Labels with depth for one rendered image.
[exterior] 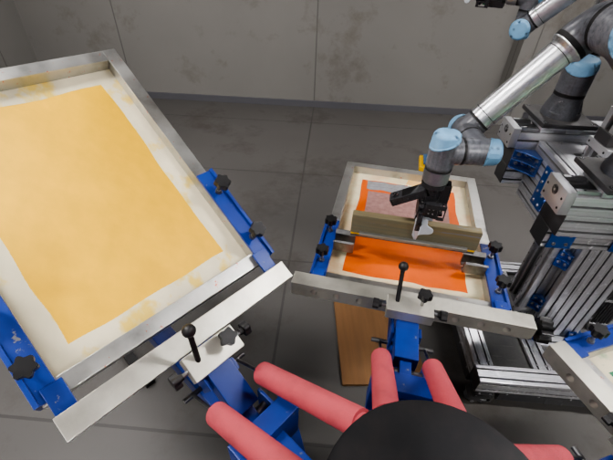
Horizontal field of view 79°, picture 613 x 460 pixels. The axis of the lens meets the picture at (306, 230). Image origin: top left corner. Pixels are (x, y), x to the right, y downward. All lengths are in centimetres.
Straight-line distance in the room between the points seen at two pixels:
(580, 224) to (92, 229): 151
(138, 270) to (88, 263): 11
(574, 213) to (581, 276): 61
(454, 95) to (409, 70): 68
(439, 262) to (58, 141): 121
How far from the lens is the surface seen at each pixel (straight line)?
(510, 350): 226
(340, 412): 69
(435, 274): 135
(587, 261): 205
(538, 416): 238
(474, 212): 164
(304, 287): 113
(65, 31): 594
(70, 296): 100
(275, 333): 229
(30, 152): 117
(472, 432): 64
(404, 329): 106
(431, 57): 511
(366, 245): 139
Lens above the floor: 187
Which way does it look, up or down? 39 degrees down
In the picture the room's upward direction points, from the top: 2 degrees clockwise
